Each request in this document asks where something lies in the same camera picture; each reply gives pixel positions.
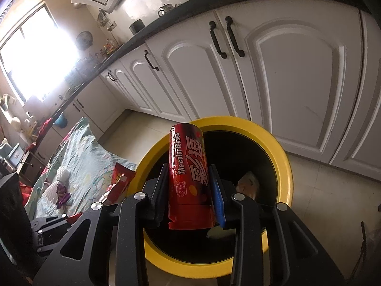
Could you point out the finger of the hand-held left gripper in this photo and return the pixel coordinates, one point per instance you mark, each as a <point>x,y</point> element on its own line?
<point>50,232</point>

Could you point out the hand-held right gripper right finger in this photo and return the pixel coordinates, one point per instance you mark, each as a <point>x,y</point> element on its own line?
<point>217,199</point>

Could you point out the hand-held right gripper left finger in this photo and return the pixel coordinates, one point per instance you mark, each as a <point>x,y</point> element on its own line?
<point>162,196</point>

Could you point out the red candy tube wrapper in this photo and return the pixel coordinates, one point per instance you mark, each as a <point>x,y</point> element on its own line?
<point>190,178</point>

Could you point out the yellow-rimmed black trash bin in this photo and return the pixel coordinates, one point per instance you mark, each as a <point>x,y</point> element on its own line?
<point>279,166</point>

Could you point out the pale yellow paper scrap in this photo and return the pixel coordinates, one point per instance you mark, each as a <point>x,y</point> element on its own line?
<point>218,232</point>

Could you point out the tan crumpled wrapper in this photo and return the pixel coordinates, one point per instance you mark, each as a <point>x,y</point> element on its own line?
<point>248,184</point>

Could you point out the purple candy wrapper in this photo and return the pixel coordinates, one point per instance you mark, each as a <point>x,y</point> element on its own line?
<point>63,196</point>

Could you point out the red snack bag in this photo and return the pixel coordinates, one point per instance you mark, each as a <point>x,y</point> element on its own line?
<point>119,181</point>

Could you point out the cartoon printed blanket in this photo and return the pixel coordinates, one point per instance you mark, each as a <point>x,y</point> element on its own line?
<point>83,155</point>

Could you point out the red cloth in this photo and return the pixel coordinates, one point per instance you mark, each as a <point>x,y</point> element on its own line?
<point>45,126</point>

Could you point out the blue plastic basin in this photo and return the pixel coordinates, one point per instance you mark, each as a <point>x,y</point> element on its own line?
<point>60,121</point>

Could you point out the white kitchen cabinets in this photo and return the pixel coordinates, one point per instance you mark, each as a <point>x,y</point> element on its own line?
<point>297,80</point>

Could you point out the kitchen window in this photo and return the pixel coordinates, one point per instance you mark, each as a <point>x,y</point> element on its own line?
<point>32,56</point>

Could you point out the dark metal pot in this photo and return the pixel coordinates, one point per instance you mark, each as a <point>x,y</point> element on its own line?
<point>137,26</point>

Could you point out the small desk fan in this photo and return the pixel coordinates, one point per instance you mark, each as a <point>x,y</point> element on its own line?
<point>84,40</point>

